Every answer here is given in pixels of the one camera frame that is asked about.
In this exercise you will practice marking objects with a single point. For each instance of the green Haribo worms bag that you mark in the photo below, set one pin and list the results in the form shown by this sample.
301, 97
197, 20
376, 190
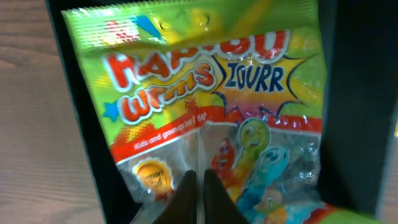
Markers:
233, 86

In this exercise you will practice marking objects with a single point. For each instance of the black cardboard box with lid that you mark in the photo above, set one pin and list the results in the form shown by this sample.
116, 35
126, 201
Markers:
360, 40

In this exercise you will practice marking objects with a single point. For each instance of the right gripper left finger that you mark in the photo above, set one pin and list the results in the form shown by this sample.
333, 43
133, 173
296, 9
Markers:
182, 208

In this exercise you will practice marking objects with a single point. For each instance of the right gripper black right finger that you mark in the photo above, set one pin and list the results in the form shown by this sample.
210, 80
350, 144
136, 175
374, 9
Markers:
219, 208

